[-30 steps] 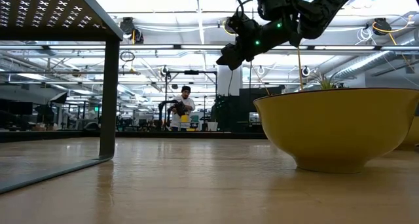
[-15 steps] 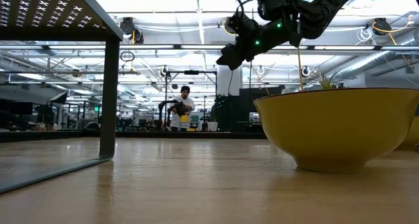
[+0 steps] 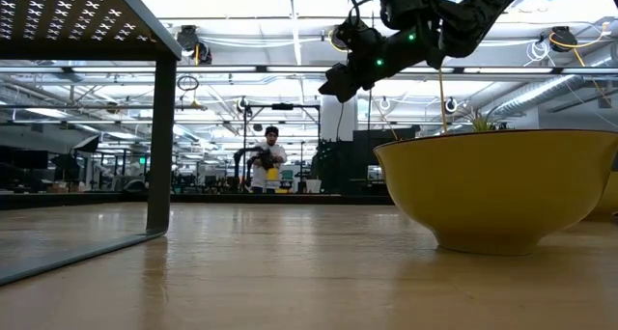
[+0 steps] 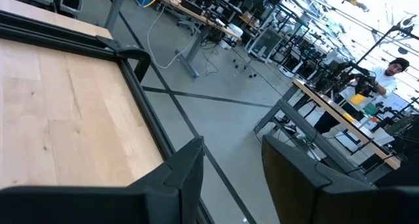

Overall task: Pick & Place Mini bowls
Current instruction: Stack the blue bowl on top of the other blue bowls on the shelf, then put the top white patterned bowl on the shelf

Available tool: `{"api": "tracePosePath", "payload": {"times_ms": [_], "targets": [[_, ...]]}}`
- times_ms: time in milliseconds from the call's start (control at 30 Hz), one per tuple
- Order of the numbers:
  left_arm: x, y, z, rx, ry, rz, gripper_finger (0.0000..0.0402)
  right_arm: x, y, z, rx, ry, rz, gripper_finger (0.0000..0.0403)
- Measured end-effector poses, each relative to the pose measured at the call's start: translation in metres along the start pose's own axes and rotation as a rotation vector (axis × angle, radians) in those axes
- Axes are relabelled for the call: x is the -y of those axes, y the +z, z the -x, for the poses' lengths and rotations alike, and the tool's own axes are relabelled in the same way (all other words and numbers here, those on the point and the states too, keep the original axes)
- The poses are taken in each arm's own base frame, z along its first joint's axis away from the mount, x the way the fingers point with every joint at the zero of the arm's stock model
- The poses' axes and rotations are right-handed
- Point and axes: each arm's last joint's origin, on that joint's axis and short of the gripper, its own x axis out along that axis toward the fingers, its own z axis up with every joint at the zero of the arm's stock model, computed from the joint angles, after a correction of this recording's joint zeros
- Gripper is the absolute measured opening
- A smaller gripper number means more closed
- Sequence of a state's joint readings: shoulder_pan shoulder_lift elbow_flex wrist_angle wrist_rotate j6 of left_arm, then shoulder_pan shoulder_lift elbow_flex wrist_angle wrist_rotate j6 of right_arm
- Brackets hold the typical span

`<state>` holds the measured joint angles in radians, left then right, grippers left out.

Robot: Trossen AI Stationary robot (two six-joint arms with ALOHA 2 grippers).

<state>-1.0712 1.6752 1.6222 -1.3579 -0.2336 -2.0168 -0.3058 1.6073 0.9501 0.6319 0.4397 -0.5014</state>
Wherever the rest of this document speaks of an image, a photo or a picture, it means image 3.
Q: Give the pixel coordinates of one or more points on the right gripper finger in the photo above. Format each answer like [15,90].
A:
[340,86]

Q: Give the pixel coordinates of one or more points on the yellow bowl with patterned inside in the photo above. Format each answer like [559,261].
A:
[497,190]
[609,195]

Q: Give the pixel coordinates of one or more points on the black neighbouring robot arm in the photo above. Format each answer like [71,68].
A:
[263,158]

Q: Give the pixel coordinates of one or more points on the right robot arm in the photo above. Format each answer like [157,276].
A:
[463,16]

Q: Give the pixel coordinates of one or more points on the black cabinet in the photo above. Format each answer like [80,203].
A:
[381,139]

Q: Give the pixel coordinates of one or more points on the person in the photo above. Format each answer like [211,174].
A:
[270,156]

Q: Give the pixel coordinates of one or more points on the white plant pot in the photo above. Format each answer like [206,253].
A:
[314,186]

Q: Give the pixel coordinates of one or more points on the plain yellow bowl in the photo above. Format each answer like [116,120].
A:
[272,174]

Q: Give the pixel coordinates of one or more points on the triangle-patterned planter with plant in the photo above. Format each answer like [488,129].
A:
[480,122]

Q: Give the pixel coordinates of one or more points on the grey perforated metal shelf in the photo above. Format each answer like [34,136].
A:
[161,127]

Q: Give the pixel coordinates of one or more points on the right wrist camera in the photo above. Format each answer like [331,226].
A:
[357,33]

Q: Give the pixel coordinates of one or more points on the black gantry frame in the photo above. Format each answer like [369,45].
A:
[282,106]

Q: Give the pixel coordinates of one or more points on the silver ventilation duct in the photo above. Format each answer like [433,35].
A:
[531,96]

